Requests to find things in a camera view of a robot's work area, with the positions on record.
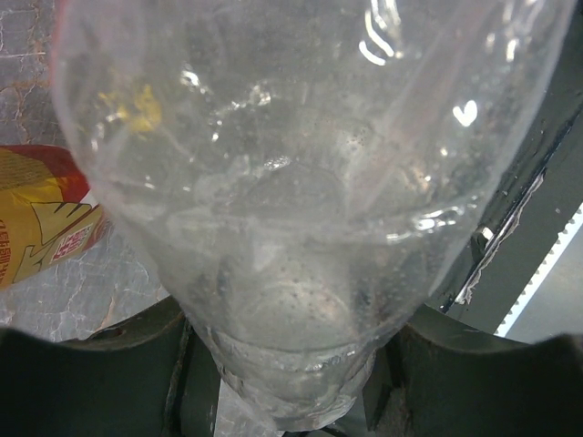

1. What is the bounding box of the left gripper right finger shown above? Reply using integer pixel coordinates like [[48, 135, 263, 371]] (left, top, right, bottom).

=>
[[363, 306, 582, 436]]

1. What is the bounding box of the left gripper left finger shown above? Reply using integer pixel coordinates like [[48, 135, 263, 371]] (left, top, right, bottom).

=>
[[1, 298, 219, 436]]

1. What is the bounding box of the yellow tea bottle red label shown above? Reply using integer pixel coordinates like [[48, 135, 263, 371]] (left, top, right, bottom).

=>
[[0, 145, 110, 289]]

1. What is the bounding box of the clear plastic bottle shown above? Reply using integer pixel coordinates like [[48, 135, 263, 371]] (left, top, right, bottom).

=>
[[51, 1, 576, 432]]

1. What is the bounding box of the white cable duct rail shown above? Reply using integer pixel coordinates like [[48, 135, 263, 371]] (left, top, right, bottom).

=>
[[494, 205, 582, 338]]

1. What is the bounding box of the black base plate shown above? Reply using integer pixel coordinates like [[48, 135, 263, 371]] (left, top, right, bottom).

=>
[[428, 32, 582, 333]]

